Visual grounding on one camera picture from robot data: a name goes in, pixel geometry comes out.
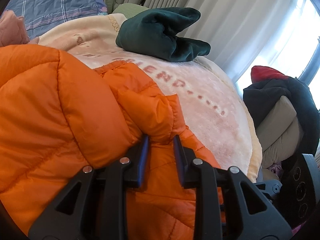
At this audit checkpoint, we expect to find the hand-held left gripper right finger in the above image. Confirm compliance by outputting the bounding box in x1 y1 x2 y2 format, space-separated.
173 134 293 240

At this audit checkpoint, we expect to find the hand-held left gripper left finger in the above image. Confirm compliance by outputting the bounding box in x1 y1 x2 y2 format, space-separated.
27 134 150 240

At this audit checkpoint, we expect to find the orange puffer jacket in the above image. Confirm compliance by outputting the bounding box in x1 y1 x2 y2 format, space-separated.
0 44 227 240

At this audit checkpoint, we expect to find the cream pink plush blanket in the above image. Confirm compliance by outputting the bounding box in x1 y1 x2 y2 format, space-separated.
37 13 263 183

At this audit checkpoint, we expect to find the beige armchair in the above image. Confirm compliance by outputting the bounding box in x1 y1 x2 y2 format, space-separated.
255 95 305 172

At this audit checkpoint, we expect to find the black garment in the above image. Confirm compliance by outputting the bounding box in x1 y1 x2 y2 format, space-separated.
243 77 320 157

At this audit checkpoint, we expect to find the red cloth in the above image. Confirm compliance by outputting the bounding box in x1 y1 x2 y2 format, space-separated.
251 66 288 82

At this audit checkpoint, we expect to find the dark teal garment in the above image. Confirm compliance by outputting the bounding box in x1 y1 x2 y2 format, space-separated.
115 7 211 62

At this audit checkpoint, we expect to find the green pillow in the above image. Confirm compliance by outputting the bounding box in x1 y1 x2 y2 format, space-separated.
111 3 150 20

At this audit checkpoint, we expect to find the white sheer curtain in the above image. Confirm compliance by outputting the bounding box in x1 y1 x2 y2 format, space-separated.
225 0 320 90

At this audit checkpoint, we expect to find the blue plaid pillow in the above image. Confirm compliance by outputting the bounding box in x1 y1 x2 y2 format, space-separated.
4 0 108 40

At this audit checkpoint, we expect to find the pink garment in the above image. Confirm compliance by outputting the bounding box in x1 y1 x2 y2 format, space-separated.
0 10 40 47

